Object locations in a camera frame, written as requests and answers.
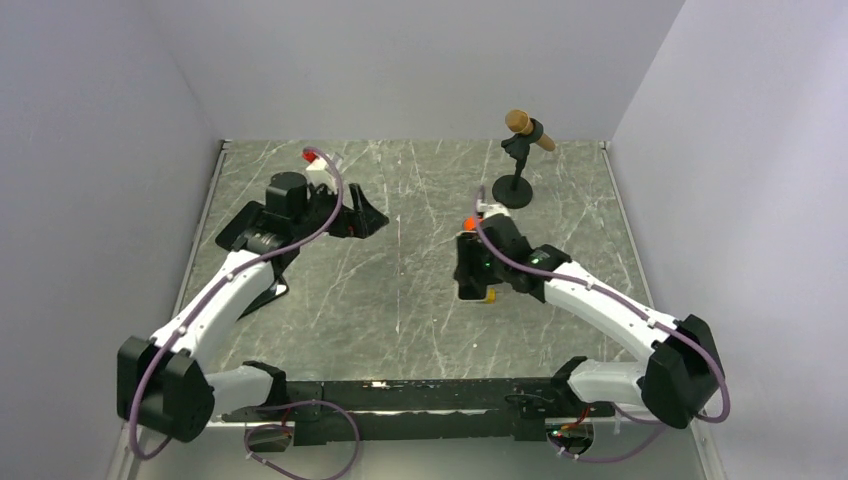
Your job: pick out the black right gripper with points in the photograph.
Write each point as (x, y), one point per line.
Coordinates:
(469, 249)

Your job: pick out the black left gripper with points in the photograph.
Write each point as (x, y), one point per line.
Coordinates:
(370, 219)

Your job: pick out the black phone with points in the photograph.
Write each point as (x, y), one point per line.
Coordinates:
(241, 232)
(278, 289)

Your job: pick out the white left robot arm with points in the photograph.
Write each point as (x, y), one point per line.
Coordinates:
(163, 382)

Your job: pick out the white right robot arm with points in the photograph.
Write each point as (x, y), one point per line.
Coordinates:
(676, 373)

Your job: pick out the black microphone stand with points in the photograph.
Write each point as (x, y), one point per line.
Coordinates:
(514, 191)

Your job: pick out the wooden microphone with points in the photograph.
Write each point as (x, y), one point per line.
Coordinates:
(521, 123)

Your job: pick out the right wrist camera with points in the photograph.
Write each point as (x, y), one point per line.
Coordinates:
(485, 211)

